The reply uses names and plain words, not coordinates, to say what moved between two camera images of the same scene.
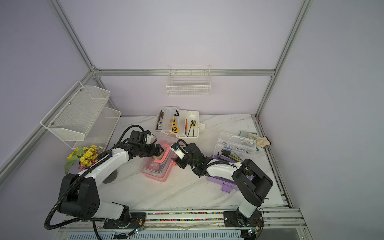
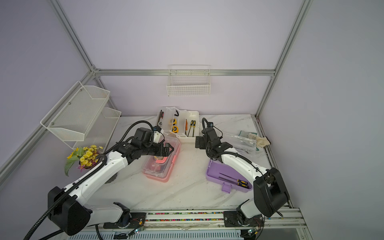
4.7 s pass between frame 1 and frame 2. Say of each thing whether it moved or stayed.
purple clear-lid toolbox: stayed
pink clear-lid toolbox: stayed
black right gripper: moved
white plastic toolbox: stayed
